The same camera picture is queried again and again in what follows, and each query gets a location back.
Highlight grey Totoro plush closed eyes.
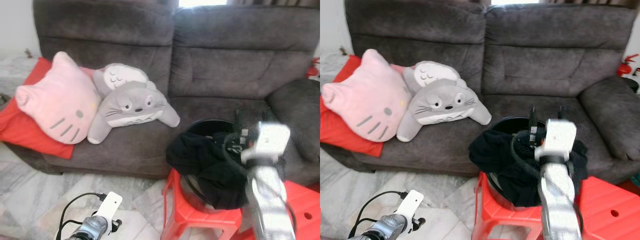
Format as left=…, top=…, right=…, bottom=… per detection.
left=402, top=60, right=461, bottom=96
left=92, top=62, right=151, bottom=99

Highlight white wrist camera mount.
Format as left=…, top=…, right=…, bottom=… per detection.
left=394, top=189, right=425, bottom=222
left=533, top=118, right=579, bottom=161
left=240, top=121, right=292, bottom=165
left=94, top=191, right=124, bottom=224

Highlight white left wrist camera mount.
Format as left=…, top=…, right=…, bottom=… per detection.
left=394, top=189, right=425, bottom=222
left=94, top=191, right=124, bottom=224

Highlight black plastic bucket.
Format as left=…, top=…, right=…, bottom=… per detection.
left=486, top=115, right=590, bottom=209
left=179, top=118, right=287, bottom=207

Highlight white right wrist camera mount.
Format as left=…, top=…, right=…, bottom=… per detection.
left=533, top=118, right=579, bottom=161
left=240, top=121, right=292, bottom=165

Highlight plain black shirt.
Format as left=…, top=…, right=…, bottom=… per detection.
left=468, top=127, right=589, bottom=209
left=166, top=131, right=252, bottom=210

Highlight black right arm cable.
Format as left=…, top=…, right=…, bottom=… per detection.
left=221, top=125, right=298, bottom=240
left=510, top=104, right=586, bottom=240

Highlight dark grey fabric sofa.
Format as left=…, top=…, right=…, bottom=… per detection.
left=320, top=0, right=640, bottom=187
left=4, top=0, right=321, bottom=190

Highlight pink cat face cushion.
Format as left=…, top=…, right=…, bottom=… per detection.
left=321, top=48, right=414, bottom=143
left=14, top=51, right=103, bottom=145

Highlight red plastic stool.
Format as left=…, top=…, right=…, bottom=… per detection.
left=574, top=175, right=640, bottom=240
left=471, top=170, right=547, bottom=240
left=160, top=167, right=247, bottom=240
left=234, top=177, right=321, bottom=240

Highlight grey Totoro plush open eyes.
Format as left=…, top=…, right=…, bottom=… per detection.
left=397, top=78, right=493, bottom=143
left=87, top=80, right=181, bottom=145

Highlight red fire extinguisher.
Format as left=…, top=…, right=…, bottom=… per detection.
left=616, top=53, right=640, bottom=77
left=306, top=57, right=321, bottom=79

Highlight white lace cloth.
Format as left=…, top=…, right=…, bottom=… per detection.
left=320, top=47, right=351, bottom=83
left=0, top=50, right=40, bottom=98

